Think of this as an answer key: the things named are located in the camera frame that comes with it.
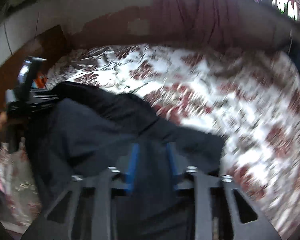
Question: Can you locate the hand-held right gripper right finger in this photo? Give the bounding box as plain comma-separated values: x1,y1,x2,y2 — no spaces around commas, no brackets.
166,142,282,240

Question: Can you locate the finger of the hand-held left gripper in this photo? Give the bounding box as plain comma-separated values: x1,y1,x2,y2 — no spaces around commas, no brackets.
25,57,47,98
18,59,32,85

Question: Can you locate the wooden headboard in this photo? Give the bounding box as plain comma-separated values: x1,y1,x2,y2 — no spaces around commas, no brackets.
0,25,71,117

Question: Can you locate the pink curtain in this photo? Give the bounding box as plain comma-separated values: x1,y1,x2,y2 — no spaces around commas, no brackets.
192,0,243,53
152,0,198,48

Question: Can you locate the floral bedspread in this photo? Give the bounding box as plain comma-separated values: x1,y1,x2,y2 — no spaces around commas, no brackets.
0,44,300,240

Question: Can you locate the person's left hand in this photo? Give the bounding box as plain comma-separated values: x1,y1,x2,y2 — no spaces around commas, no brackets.
0,112,12,142

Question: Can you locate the black padded jacket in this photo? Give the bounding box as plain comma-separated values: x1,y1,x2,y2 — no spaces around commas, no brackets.
20,81,226,240

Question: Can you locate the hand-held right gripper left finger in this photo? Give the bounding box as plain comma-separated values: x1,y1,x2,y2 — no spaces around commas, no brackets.
22,143,141,240

